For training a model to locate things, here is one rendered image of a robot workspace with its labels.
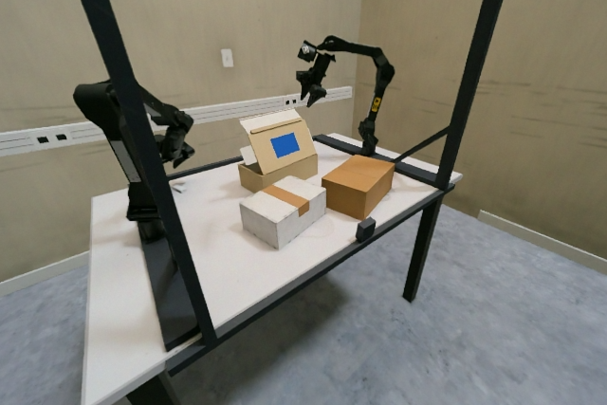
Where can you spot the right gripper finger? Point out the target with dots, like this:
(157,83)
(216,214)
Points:
(305,91)
(312,99)

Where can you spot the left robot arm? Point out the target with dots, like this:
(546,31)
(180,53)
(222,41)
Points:
(99,104)

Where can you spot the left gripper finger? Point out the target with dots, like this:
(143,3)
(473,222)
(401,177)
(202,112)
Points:
(179,161)

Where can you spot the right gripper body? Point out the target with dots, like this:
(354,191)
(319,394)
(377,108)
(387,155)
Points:
(316,86)

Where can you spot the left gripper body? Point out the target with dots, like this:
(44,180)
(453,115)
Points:
(169,153)

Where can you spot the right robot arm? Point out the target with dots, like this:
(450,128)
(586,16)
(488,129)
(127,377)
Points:
(336,44)

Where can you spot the white cardboard box with tan tape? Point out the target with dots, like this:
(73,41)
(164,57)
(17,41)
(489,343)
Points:
(282,211)

